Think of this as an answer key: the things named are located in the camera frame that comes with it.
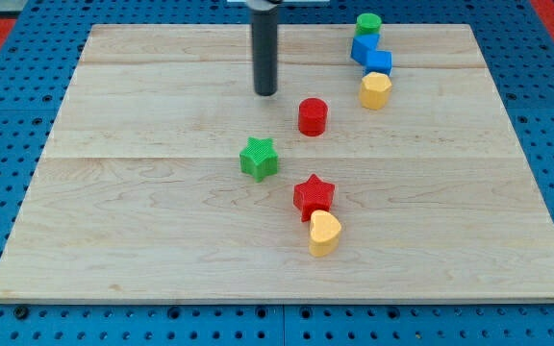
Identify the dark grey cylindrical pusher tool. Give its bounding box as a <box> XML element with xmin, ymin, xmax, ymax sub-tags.
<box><xmin>249</xmin><ymin>0</ymin><xmax>280</xmax><ymax>96</ymax></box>

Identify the red cylinder block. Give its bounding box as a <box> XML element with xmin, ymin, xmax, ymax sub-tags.
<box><xmin>298</xmin><ymin>98</ymin><xmax>328</xmax><ymax>136</ymax></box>

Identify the yellow hexagon block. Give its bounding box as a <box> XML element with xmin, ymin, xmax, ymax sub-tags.
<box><xmin>359</xmin><ymin>72</ymin><xmax>392</xmax><ymax>110</ymax></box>

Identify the blue triangle block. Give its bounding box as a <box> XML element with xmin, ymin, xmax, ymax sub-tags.
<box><xmin>350</xmin><ymin>33</ymin><xmax>381</xmax><ymax>65</ymax></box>

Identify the green cylinder block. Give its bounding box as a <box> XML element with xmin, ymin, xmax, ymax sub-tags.
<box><xmin>355</xmin><ymin>12</ymin><xmax>383</xmax><ymax>36</ymax></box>

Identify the blue cube block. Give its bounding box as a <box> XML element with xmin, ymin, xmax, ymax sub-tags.
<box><xmin>364</xmin><ymin>51</ymin><xmax>392</xmax><ymax>76</ymax></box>

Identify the green star block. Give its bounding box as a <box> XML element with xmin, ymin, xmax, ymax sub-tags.
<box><xmin>239</xmin><ymin>136</ymin><xmax>279</xmax><ymax>183</ymax></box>

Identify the red star block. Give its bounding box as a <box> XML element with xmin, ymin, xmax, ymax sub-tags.
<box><xmin>292</xmin><ymin>174</ymin><xmax>336</xmax><ymax>222</ymax></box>

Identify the light wooden board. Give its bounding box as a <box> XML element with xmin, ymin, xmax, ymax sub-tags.
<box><xmin>0</xmin><ymin>24</ymin><xmax>554</xmax><ymax>305</ymax></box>

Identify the yellow heart block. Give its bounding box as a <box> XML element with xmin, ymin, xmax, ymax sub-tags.
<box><xmin>309</xmin><ymin>210</ymin><xmax>342</xmax><ymax>258</ymax></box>

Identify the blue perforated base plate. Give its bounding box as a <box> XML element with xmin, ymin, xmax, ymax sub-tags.
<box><xmin>0</xmin><ymin>1</ymin><xmax>554</xmax><ymax>345</ymax></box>

